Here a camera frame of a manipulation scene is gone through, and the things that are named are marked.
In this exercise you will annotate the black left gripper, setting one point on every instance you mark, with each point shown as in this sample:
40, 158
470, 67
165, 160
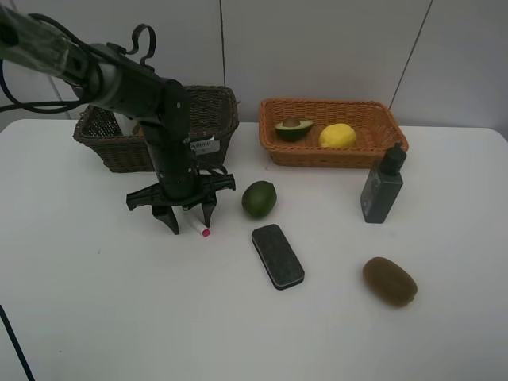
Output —
179, 180

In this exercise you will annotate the white marker pink cap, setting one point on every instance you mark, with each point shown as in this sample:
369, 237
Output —
201, 228

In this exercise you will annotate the green lime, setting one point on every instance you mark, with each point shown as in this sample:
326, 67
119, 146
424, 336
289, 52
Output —
259, 199

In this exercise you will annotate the black whiteboard eraser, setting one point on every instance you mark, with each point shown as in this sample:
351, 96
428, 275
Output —
280, 262

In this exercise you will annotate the white bottle blue cap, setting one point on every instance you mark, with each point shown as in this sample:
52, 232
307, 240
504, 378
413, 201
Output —
129, 127

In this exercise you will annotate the halved avocado with pit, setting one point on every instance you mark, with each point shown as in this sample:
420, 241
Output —
293, 129

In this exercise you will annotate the yellow lemon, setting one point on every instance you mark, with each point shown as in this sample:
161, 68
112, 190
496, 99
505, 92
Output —
337, 136

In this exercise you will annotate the dark green square bottle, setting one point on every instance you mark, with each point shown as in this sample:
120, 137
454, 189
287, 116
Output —
382, 186

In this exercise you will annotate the brown kiwi fruit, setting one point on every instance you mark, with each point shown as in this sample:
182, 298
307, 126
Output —
389, 282

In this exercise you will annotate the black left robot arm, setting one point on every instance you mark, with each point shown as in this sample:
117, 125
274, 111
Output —
103, 75

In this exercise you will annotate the dark brown wicker basket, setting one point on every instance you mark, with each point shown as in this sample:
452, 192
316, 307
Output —
98, 130

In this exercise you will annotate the orange wicker basket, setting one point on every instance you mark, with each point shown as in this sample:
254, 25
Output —
375, 127

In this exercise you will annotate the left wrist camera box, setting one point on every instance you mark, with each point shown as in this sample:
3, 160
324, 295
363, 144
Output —
206, 146

